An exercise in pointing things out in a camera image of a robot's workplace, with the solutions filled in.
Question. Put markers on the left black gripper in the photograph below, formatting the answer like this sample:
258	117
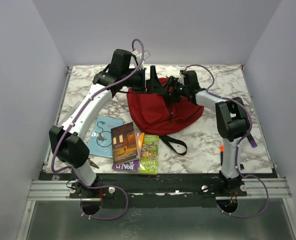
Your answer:
153	86

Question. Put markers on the light blue book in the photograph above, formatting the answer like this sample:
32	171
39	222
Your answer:
100	142

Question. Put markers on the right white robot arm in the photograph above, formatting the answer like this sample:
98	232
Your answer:
234	122

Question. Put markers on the yellow handled pliers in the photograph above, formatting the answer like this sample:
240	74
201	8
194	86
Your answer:
92	164

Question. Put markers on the orange black highlighter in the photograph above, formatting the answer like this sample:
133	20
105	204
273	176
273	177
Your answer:
221	154

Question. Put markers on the purple Roald Dahl book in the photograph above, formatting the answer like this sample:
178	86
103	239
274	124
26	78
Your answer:
132	165

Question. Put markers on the dark brown paperback book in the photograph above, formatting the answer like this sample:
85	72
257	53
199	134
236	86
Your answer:
124	144

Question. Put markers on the purple black highlighter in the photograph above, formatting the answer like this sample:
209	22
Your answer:
252	141

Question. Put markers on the aluminium mounting rail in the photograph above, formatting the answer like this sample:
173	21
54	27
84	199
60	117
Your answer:
276	188

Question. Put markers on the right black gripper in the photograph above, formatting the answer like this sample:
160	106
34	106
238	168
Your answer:
173	83

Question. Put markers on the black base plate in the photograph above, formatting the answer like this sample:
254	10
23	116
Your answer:
164	190

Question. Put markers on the green Treehouse book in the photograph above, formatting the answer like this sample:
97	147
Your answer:
149	155

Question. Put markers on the red backpack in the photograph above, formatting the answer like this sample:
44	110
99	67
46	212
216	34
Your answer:
155	114

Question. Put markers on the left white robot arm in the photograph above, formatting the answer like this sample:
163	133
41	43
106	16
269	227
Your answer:
67	140

